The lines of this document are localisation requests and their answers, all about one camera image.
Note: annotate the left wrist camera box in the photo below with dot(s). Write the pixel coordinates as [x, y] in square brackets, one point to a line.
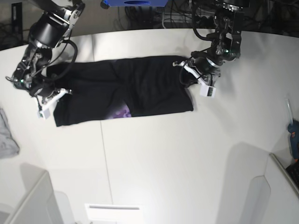
[207, 91]

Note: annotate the black T-shirt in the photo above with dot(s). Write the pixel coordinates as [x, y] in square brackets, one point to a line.
[108, 89]

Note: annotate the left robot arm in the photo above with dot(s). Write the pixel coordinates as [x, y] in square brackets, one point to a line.
[226, 38]

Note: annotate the blue box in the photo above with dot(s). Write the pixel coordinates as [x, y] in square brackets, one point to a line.
[134, 3]

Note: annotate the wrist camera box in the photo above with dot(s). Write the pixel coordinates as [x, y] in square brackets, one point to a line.
[44, 114]
[207, 91]

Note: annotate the black keyboard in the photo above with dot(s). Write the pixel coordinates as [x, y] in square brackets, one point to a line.
[293, 171]

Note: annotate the grey cloth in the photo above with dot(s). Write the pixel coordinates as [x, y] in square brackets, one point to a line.
[8, 146]

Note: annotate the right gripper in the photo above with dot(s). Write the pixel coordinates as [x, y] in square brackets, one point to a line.
[47, 94]

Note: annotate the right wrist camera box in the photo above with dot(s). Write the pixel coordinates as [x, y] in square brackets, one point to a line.
[44, 114]

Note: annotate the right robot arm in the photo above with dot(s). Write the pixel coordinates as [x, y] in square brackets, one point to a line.
[51, 30]

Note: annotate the blue glue gun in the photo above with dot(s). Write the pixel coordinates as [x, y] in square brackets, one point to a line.
[293, 130]

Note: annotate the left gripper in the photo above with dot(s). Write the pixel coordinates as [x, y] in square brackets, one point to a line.
[197, 71]

